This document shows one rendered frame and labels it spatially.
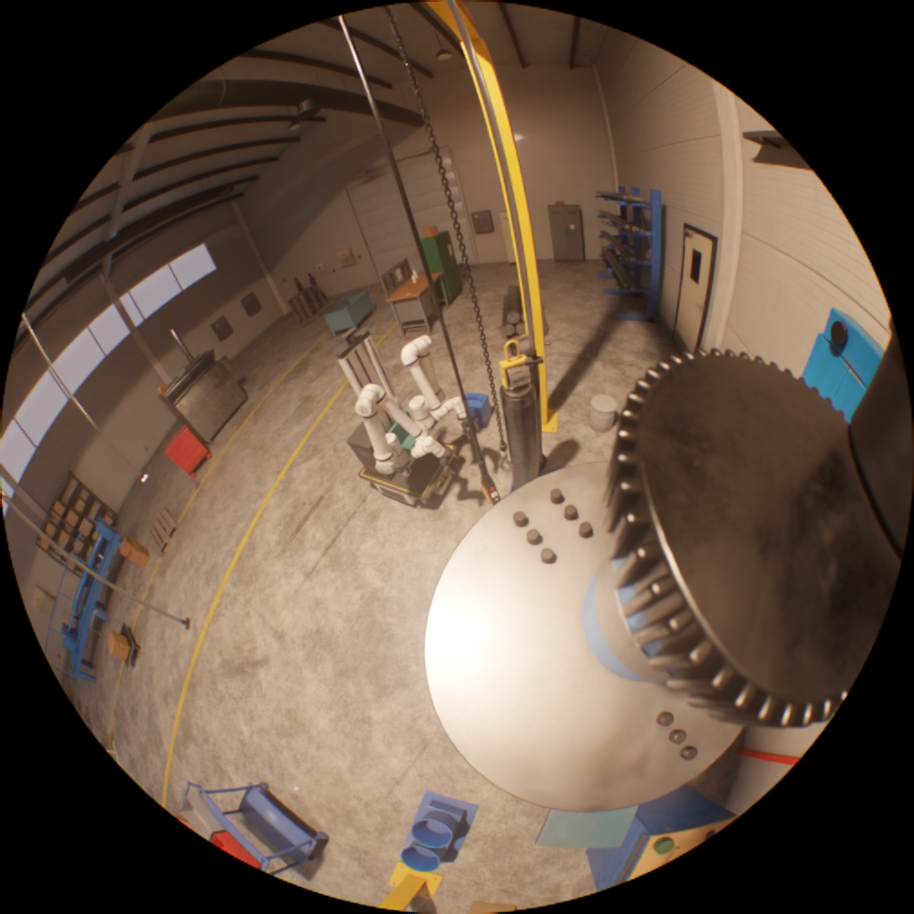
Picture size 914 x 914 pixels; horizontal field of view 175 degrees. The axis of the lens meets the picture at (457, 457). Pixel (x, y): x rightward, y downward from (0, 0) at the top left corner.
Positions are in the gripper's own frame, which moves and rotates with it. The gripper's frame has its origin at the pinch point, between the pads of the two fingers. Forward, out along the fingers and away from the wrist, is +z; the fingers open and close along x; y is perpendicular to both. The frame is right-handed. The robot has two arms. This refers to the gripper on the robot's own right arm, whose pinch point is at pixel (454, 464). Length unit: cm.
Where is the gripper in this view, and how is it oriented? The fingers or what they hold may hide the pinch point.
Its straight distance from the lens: 235.3
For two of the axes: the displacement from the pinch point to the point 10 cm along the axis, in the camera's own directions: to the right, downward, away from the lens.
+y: -7.5, 1.4, 6.5
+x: -2.6, 8.4, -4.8
